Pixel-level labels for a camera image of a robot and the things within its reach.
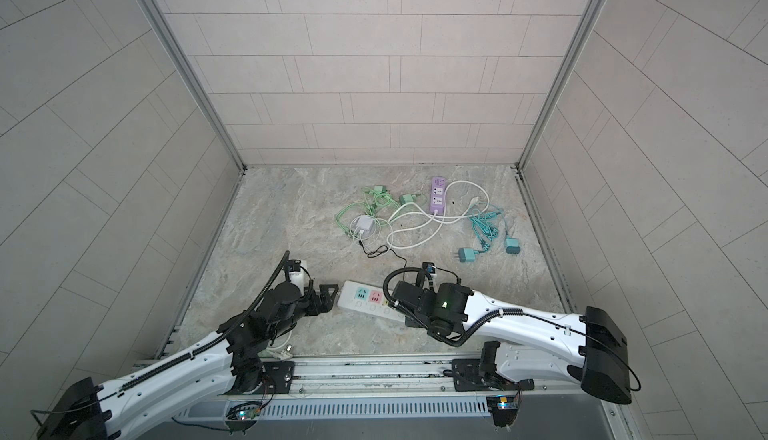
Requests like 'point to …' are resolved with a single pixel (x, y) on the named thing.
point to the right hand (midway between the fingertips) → (413, 322)
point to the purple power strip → (438, 195)
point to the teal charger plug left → (467, 254)
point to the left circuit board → (243, 412)
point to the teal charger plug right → (512, 246)
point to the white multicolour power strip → (369, 300)
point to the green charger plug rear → (380, 188)
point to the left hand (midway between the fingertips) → (336, 287)
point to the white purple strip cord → (446, 219)
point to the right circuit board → (504, 409)
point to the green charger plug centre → (407, 198)
